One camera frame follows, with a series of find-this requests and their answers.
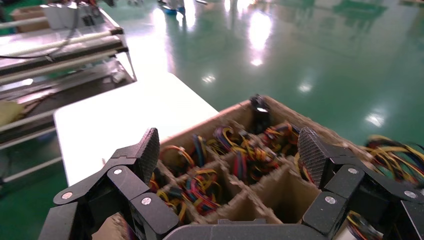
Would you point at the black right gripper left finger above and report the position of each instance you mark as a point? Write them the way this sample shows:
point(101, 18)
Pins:
point(149, 155)

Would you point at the plain cardboard box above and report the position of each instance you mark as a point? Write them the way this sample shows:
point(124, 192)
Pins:
point(30, 16)

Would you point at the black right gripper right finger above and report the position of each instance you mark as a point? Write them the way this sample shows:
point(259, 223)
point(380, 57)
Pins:
point(314, 155)

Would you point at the grey power supply unit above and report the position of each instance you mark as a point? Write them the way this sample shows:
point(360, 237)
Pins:
point(59, 16)
point(87, 16)

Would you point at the yellow cloth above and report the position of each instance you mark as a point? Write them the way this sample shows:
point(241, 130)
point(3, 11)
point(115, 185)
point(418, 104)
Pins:
point(10, 112)

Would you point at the blue and white object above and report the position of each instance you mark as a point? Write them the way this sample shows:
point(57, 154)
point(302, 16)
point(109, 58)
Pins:
point(172, 10)

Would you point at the brown divided cardboard box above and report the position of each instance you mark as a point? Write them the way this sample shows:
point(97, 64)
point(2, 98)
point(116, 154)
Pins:
point(285, 198)

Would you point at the metal cart with white rails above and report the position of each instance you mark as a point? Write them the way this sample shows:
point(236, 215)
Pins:
point(66, 41)

